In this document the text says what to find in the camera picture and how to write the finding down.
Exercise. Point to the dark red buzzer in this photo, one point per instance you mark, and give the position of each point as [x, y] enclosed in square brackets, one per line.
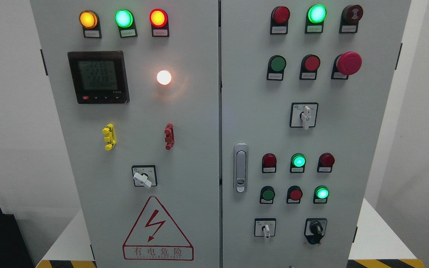
[350, 17]

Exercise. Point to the red indicator lamp middle right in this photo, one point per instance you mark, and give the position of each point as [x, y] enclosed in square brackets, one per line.
[325, 163]

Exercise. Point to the green indicator lamp top left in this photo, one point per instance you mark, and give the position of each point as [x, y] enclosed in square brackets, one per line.
[126, 24]

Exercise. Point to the green indicator lamp middle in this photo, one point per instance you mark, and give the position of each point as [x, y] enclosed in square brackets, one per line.
[297, 163]

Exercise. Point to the green push button upper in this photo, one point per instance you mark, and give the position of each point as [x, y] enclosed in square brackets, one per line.
[275, 68]

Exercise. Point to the white glowing indicator lamp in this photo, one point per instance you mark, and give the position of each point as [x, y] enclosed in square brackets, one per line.
[164, 77]

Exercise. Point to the right grey cabinet door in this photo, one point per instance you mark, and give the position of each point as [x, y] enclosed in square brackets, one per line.
[256, 112]

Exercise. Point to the lit green push button lower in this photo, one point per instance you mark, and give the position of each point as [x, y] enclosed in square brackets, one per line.
[321, 194]

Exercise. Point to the yellow terminal connector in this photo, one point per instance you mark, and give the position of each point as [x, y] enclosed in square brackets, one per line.
[109, 136]

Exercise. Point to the left door white selector switch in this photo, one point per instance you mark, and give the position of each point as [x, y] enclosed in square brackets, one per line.
[144, 176]

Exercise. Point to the left grey cabinet door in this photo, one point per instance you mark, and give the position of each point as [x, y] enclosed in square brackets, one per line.
[188, 174]

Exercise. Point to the grey cabinet door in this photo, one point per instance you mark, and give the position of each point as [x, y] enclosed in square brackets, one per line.
[256, 112]
[188, 174]

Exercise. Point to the green indicator lamp top right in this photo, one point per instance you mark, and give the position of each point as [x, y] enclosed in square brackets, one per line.
[314, 20]

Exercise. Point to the black digital power meter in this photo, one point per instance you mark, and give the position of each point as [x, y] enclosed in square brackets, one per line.
[99, 77]

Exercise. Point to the black rotary selector switch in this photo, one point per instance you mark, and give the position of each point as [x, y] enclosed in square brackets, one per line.
[314, 230]

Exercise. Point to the red indicator lamp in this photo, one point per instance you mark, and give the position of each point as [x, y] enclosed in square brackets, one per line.
[269, 163]
[159, 23]
[279, 20]
[325, 163]

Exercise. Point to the red push button lower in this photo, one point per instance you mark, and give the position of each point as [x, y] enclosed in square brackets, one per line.
[294, 195]

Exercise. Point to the red indicator lamp middle left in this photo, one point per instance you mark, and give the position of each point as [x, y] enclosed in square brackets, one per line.
[269, 163]

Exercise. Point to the silver door lock handle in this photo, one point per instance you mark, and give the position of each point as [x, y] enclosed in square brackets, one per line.
[240, 167]

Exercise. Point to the yellow indicator lamp top left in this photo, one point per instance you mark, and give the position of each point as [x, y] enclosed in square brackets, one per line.
[90, 23]

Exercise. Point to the white platform with hazard stripes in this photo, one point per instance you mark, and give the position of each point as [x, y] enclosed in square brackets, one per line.
[375, 246]

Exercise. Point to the red indicator lamp top left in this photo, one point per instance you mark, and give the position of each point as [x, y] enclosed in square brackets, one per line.
[159, 23]

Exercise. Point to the red emergency stop mushroom button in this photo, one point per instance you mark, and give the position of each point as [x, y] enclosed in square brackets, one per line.
[346, 64]

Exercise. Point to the red terminal connector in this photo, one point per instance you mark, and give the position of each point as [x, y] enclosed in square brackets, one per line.
[169, 136]

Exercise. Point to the upper right white selector switch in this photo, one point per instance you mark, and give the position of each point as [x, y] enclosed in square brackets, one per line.
[303, 115]

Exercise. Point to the lower white selector switch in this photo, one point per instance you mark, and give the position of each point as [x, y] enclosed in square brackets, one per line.
[265, 229]

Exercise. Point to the red indicator lamp top right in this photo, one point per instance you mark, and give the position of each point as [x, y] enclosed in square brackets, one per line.
[279, 20]

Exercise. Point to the red push button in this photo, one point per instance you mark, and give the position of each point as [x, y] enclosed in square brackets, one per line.
[309, 66]
[294, 195]

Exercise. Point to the black box with antenna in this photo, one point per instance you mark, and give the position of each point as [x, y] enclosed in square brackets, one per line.
[13, 251]

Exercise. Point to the red push button upper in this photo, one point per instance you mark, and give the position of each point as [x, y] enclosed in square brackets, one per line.
[309, 66]

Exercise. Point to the green indicator lamp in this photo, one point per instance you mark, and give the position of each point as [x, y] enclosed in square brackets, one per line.
[314, 20]
[297, 163]
[126, 24]

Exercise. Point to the red electric hazard warning sticker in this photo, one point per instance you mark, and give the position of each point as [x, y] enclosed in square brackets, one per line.
[155, 236]

